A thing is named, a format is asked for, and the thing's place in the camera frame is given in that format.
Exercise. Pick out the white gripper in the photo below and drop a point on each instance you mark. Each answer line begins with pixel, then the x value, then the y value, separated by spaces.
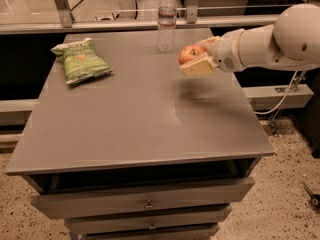
pixel 224 54

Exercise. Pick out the red apple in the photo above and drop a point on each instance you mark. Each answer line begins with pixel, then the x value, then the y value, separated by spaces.
pixel 189 53

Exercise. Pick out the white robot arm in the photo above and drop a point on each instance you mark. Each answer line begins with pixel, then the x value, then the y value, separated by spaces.
pixel 291 43

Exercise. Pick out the clear plastic water bottle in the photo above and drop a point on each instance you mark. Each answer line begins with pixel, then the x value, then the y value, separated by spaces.
pixel 167 15

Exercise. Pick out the grey drawer cabinet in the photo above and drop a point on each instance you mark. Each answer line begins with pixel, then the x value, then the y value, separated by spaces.
pixel 145 124

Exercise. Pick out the green chip bag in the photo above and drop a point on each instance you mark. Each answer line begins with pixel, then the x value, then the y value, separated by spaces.
pixel 80 61

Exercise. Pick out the middle grey drawer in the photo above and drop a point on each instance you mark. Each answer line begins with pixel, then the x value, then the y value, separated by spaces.
pixel 150 220

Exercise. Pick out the grey drawer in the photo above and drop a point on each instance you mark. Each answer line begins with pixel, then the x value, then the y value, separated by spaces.
pixel 145 198
pixel 150 220
pixel 189 232

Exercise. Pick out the top grey drawer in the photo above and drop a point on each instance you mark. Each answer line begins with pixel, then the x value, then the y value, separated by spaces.
pixel 145 198

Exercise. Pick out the bottom grey drawer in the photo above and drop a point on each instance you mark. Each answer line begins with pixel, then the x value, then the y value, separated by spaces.
pixel 189 232

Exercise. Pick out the black tool on floor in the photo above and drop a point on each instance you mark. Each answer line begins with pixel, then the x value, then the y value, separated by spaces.
pixel 314 198

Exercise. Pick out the metal railing frame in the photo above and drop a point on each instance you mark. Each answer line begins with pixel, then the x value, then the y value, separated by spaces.
pixel 66 16

